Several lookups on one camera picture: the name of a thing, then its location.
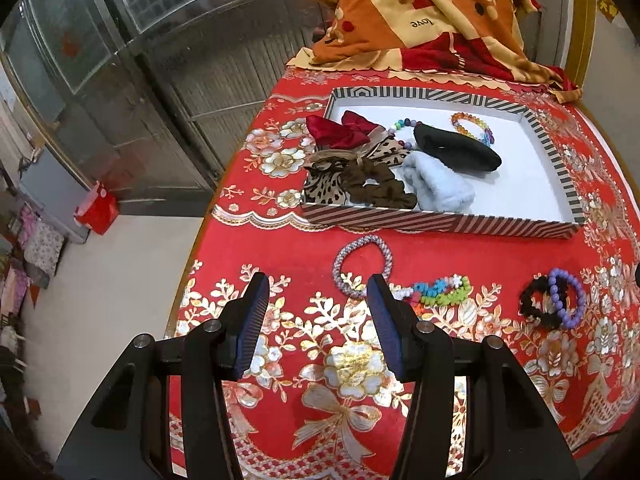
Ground red floral tablecloth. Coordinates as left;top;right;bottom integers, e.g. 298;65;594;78
165;62;640;480

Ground orange patterned blanket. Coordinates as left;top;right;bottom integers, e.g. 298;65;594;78
286;0;583;103

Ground leopard print bow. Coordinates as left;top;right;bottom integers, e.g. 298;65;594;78
302;137;413;207

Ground small black scrunchie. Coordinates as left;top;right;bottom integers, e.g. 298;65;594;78
518;276;576;331

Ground dark red hair bow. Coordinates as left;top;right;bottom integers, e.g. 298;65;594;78
306;110;386;152

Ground amber crystal bead bracelet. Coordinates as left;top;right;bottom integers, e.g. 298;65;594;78
450;111;496;148

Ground red paper bag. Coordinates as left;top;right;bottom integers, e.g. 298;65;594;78
74;182;121;236

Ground brown scrunchie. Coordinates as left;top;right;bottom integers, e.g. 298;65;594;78
340;158;418;209

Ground pale blue fluffy scrunchie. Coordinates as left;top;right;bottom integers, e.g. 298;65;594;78
400;152;476;212

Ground grey metal glazed door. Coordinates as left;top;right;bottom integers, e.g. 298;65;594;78
0;0;331;216

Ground yellow door frame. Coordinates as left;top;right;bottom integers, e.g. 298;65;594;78
565;0;598;96

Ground colourful star bead bracelet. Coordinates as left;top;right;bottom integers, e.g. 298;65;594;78
392;274;473;308

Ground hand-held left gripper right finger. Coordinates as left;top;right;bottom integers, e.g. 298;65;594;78
366;272;596;480

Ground lilac beaded bracelet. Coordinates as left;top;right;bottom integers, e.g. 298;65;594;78
332;235;393;298

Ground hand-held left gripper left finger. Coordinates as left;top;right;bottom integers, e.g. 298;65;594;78
52;271;271;480

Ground purple bead bracelet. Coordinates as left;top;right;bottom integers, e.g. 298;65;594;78
547;268;587;331

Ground hanging floral cloths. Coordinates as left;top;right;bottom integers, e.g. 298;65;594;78
0;200;66;311

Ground multicolour round bead bracelet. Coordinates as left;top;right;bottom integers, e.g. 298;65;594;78
387;117;423;151

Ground striped cardboard box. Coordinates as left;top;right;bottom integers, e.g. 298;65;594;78
299;86;586;241

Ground large black hair band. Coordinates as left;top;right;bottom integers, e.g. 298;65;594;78
413;122;502;173

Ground grey cabinet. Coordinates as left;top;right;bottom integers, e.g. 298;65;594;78
19;147;93;243

